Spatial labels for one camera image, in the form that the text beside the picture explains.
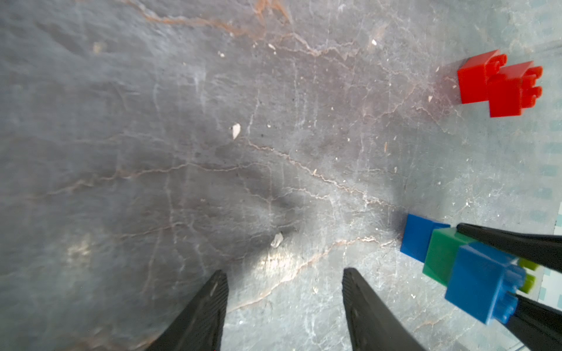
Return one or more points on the green long lego brick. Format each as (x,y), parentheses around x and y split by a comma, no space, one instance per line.
(442,253)

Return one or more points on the lime green lego brick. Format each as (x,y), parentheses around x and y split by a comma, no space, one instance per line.
(530,269)

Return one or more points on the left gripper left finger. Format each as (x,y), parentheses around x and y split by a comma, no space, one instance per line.
(200,325)

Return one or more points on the red lego brick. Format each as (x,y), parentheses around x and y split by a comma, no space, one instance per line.
(514,89)
(473,76)

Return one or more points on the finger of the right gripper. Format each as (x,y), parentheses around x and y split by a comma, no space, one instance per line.
(544,250)
(536,325)

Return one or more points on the blue lego brick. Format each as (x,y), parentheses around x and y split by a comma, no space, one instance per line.
(484,283)
(417,234)

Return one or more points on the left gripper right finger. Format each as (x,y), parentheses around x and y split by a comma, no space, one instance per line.
(371,325)

